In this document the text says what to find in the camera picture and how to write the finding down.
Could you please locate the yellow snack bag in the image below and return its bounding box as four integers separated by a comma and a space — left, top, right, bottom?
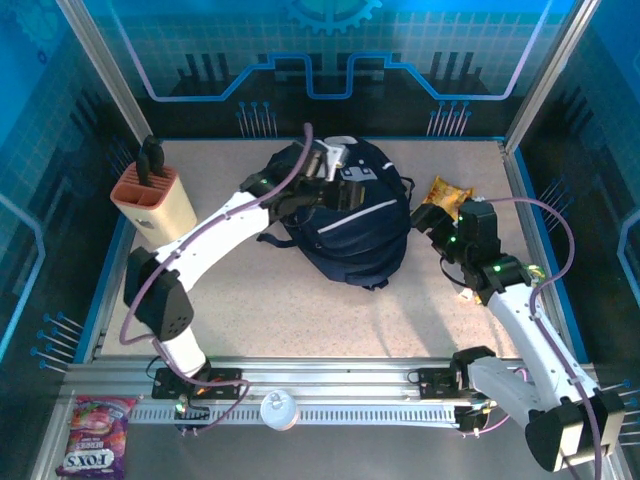
421, 174, 474, 220

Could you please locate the navy blue backpack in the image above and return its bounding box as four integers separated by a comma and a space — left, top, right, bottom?
256, 135, 416, 291

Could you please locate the green candy pack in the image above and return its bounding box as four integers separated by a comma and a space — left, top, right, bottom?
523, 263, 547, 290

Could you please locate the beige knife block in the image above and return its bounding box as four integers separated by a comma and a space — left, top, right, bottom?
109, 162, 197, 250

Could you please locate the purple Fox's candy bag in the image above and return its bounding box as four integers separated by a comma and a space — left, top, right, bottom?
54, 394, 139, 479

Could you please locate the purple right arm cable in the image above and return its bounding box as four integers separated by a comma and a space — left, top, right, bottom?
464, 197, 604, 480

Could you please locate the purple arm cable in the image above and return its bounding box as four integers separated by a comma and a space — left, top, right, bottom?
118, 122, 252, 436
464, 197, 604, 480

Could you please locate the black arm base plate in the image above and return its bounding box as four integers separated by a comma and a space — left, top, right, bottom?
151, 366, 245, 401
416, 366, 481, 401

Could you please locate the aluminium frame post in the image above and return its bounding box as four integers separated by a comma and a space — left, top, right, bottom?
53, 0, 157, 144
503, 0, 604, 154

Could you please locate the aluminium front rail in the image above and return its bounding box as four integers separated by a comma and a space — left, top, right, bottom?
62, 355, 599, 401

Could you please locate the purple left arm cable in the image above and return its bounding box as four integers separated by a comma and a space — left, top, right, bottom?
118, 122, 252, 436

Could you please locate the white slotted cable duct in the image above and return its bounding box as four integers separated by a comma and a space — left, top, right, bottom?
127, 402, 460, 427

